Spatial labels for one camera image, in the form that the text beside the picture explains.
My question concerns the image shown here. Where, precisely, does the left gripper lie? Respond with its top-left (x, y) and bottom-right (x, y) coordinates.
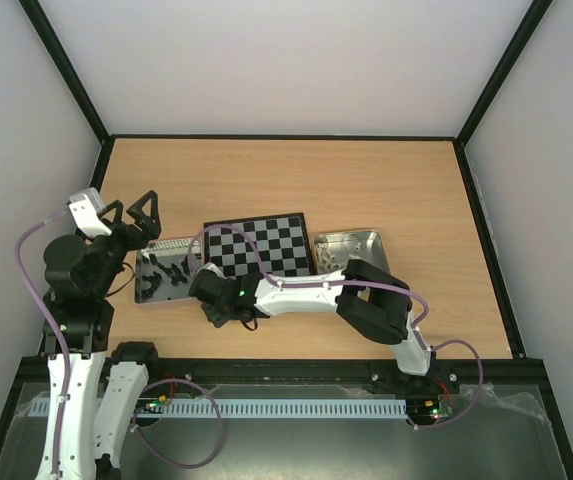
top-left (90, 190), bottom-right (162, 297)

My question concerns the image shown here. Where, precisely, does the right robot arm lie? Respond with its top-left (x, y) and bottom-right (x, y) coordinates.
top-left (189, 259), bottom-right (437, 392)

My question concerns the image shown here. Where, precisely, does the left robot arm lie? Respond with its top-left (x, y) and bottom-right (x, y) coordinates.
top-left (36, 188), bottom-right (161, 479)

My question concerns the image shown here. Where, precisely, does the tin tray with black pieces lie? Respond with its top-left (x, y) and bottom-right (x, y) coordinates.
top-left (134, 237), bottom-right (202, 305)

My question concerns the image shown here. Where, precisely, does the gold tin with white pieces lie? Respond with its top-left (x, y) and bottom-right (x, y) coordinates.
top-left (313, 229), bottom-right (390, 274)

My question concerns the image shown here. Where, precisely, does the black silver chessboard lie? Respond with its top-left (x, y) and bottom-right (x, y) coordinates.
top-left (204, 213), bottom-right (317, 278)

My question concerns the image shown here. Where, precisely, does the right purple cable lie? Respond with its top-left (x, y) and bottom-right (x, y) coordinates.
top-left (185, 223), bottom-right (483, 431)

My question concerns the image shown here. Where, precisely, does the purple cable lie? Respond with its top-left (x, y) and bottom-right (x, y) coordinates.
top-left (185, 223), bottom-right (483, 431)
top-left (17, 209), bottom-right (75, 476)

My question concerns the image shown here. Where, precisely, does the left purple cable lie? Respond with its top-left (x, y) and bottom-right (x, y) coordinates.
top-left (17, 209), bottom-right (75, 476)

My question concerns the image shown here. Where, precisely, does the light blue cable duct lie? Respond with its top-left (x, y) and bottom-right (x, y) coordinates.
top-left (28, 397), bottom-right (408, 420)

